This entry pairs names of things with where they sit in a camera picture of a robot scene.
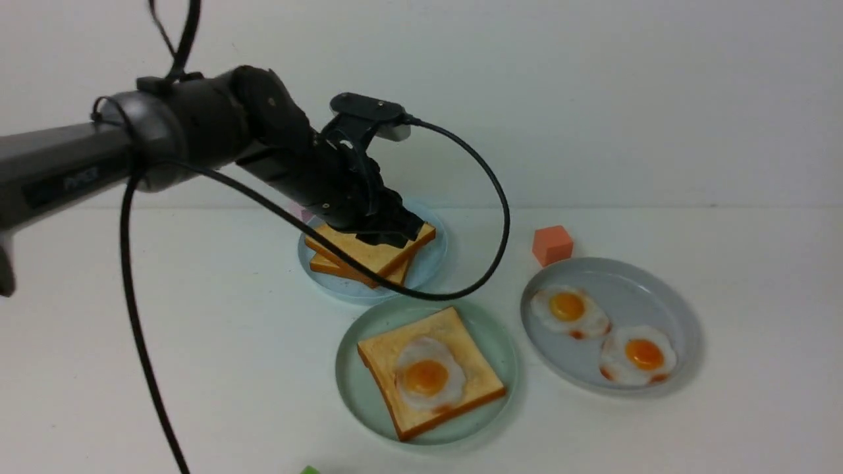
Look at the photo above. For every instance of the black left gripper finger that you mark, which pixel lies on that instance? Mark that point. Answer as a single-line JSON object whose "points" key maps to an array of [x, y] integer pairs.
{"points": [[404, 226]]}

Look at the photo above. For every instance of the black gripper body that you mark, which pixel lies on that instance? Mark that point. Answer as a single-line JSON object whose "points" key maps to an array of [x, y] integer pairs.
{"points": [[342, 186]]}

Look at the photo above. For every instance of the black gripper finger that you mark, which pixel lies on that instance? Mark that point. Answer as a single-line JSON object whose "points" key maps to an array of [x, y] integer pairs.
{"points": [[375, 237]]}

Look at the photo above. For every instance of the toast slice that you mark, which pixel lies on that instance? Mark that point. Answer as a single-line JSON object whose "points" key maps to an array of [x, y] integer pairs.
{"points": [[321, 264], [382, 259], [379, 354]]}

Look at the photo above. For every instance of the fried egg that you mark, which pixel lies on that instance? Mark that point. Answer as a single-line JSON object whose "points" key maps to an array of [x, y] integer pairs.
{"points": [[637, 356], [570, 311], [428, 376]]}

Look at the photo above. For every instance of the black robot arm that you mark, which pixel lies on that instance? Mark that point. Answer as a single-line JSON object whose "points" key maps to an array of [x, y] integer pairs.
{"points": [[246, 117]]}

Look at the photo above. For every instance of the light blue bread plate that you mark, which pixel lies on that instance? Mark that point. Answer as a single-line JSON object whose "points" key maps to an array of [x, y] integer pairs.
{"points": [[427, 263]]}

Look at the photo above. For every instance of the pink cube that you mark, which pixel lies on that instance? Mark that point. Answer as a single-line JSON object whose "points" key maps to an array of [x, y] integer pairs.
{"points": [[301, 213]]}

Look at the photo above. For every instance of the mint green centre plate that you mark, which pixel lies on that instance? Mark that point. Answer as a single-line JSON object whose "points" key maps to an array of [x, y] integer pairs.
{"points": [[362, 398]]}

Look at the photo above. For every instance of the orange cube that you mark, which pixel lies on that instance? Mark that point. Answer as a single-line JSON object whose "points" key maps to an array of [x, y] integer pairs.
{"points": [[552, 244]]}

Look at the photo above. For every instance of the grey egg plate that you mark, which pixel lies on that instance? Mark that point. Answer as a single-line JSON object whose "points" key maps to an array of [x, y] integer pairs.
{"points": [[631, 297]]}

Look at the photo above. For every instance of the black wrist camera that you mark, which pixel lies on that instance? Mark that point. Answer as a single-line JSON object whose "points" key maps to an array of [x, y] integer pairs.
{"points": [[358, 119]]}

